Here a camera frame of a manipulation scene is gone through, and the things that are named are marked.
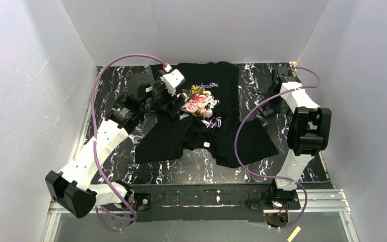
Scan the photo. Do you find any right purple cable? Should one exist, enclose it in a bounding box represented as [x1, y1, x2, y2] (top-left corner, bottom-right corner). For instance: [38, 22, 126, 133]
[234, 66, 321, 230]

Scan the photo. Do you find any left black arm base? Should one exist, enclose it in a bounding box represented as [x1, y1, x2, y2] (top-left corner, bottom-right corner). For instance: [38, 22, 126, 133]
[101, 192, 152, 212]

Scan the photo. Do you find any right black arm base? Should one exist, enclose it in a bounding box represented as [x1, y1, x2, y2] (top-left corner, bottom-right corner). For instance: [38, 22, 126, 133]
[245, 189, 301, 211]

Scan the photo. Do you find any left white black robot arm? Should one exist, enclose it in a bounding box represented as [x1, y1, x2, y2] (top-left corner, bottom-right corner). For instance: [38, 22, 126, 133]
[45, 70, 185, 218]

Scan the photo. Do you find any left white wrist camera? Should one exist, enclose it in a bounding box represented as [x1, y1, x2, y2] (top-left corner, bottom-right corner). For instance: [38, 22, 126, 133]
[161, 65, 185, 96]

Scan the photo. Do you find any black marble pattern mat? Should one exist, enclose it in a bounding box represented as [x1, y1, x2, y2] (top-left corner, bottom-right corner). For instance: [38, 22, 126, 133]
[74, 63, 330, 187]

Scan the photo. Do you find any beige tape strip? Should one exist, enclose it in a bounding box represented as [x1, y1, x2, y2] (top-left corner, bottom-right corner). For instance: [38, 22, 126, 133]
[287, 226, 301, 242]

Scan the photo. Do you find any purple cable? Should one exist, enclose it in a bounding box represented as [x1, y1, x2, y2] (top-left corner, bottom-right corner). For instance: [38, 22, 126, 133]
[234, 66, 321, 230]
[91, 53, 172, 232]

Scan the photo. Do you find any black printed t-shirt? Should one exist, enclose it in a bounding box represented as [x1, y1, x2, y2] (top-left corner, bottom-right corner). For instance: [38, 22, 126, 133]
[135, 62, 279, 168]

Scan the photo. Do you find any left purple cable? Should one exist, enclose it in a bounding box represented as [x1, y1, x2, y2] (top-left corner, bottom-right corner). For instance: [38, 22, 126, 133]
[91, 53, 172, 232]

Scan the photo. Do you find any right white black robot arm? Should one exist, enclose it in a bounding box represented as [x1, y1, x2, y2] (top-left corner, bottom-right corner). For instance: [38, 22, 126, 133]
[267, 66, 332, 204]

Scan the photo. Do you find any silver wrench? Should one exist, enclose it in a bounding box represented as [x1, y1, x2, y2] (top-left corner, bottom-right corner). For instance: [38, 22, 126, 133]
[128, 134, 143, 145]

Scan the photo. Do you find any aluminium rail frame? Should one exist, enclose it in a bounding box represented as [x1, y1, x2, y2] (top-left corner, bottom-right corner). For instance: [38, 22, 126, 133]
[42, 63, 360, 242]

